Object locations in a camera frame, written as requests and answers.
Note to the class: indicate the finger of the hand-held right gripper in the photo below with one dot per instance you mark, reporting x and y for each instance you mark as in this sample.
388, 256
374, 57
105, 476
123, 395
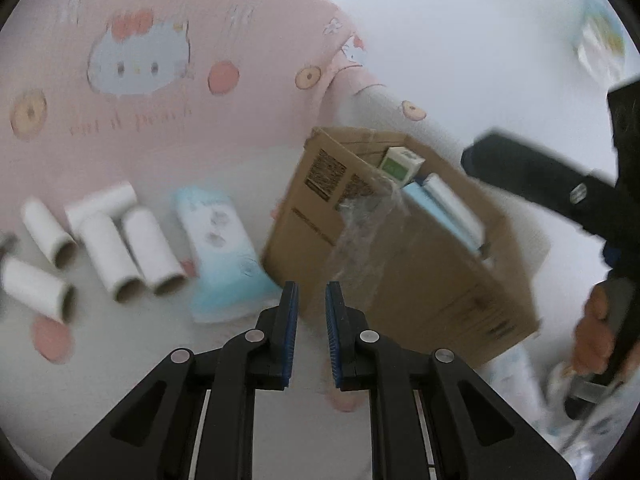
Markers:
530, 175

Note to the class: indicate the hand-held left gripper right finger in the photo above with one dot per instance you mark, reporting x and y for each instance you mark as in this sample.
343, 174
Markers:
332, 335

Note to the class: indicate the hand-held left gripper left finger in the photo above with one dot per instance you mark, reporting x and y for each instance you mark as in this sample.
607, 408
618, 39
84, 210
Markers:
292, 335

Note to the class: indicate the light blue tissue packet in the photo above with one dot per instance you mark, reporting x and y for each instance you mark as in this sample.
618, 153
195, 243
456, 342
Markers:
220, 250

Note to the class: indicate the brown cardboard box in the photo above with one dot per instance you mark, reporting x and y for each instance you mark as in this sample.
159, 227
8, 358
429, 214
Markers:
440, 280

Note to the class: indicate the white paper tube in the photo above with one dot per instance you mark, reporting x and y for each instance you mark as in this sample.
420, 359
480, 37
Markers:
150, 250
100, 202
107, 255
47, 232
30, 285

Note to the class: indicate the person's right hand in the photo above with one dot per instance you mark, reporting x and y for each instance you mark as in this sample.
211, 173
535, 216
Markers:
592, 340

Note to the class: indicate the white spiral notebook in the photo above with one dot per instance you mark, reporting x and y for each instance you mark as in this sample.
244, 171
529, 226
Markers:
455, 207

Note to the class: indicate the green and white carton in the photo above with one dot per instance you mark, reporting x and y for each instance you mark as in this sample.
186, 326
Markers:
400, 165

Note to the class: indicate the white printed plastic bag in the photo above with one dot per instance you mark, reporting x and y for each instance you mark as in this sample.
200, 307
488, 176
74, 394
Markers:
515, 385

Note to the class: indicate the pink cat print blanket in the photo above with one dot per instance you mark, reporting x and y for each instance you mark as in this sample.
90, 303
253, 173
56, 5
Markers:
200, 125

